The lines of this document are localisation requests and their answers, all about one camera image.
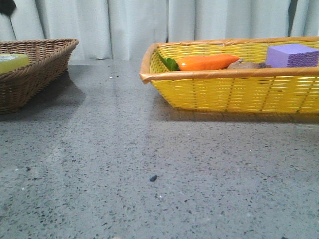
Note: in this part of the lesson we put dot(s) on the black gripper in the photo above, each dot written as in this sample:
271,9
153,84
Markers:
7,7

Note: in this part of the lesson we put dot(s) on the yellow tape roll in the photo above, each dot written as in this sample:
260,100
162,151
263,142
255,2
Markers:
10,62

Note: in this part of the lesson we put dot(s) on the brown wicker basket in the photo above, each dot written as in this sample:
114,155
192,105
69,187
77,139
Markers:
48,59

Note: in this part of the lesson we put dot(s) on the white curtain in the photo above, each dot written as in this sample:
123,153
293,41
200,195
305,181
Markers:
124,29

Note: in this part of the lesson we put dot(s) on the orange toy carrot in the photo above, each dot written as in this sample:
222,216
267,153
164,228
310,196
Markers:
199,62

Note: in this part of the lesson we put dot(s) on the small black debris piece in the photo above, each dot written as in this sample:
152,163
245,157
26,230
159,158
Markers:
154,178

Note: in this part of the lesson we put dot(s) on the brown object in basket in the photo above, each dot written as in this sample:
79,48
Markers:
241,64

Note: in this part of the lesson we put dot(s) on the purple foam block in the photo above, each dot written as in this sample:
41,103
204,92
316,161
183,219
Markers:
292,56

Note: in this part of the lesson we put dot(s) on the yellow woven basket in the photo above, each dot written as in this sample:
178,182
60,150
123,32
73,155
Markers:
270,90

